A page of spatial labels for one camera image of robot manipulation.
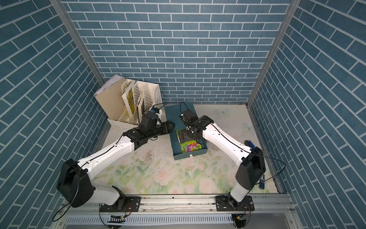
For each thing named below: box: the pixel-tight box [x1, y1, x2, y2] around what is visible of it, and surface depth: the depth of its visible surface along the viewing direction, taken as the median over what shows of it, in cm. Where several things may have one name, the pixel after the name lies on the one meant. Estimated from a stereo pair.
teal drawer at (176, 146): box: [169, 130, 208, 161], surface depth 78 cm
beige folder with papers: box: [93, 74, 126, 121], surface depth 95 cm
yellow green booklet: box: [117, 79, 141, 126], surface depth 100 cm
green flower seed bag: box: [176, 128, 203, 154], surface depth 79 cm
